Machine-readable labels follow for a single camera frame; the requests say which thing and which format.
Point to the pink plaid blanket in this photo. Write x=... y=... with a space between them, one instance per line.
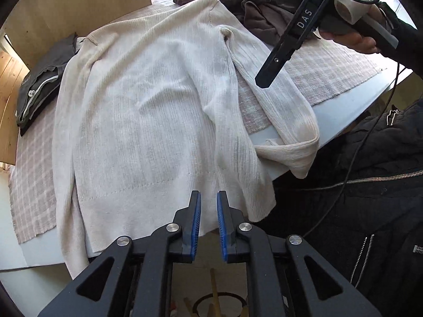
x=33 y=158

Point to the slatted wooden panel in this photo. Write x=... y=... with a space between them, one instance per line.
x=10 y=89

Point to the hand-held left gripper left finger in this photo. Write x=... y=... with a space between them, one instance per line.
x=195 y=228

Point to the person's right forearm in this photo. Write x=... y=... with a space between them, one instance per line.
x=406 y=39

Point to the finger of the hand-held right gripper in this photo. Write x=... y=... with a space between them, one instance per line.
x=274 y=62

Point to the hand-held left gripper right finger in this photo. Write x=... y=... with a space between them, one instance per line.
x=222 y=228

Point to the large wooden board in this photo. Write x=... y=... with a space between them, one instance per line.
x=82 y=3

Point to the person's black jacket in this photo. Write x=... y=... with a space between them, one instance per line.
x=363 y=221

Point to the dark grey folded garment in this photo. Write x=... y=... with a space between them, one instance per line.
x=43 y=69

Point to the cream ribbed sweater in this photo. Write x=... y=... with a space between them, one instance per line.
x=138 y=105

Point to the black folded garment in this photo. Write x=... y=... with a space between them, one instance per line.
x=27 y=129

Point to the wooden stick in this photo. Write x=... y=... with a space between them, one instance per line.
x=214 y=290

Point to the person's right hand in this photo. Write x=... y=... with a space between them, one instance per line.
x=357 y=43

